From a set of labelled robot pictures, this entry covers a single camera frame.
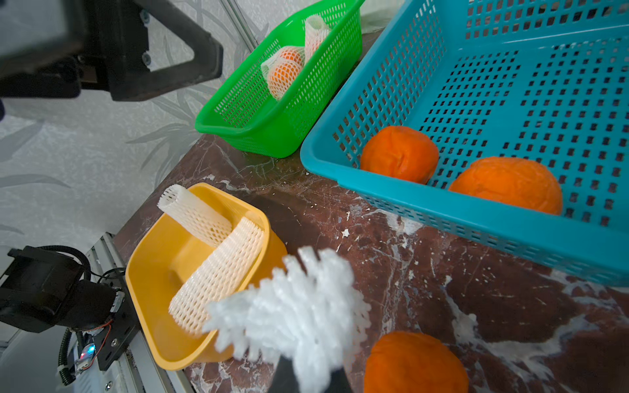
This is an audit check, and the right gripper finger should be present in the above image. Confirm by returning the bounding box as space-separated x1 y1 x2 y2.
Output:
267 355 352 393

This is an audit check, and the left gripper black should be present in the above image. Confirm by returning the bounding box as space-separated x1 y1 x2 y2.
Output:
1 1 224 102

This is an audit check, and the white foam net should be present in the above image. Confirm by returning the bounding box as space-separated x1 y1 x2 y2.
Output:
169 218 264 337
157 184 233 247
203 247 371 372

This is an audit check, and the yellow plastic tray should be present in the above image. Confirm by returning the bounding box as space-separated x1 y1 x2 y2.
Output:
125 183 287 370

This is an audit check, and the green plastic basket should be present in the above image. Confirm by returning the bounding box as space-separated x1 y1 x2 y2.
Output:
195 1 363 158

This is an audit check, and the teal plastic basket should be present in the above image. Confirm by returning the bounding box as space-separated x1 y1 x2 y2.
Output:
301 1 628 287

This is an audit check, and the aluminium front rail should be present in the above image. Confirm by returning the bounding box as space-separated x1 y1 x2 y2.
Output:
52 233 194 392

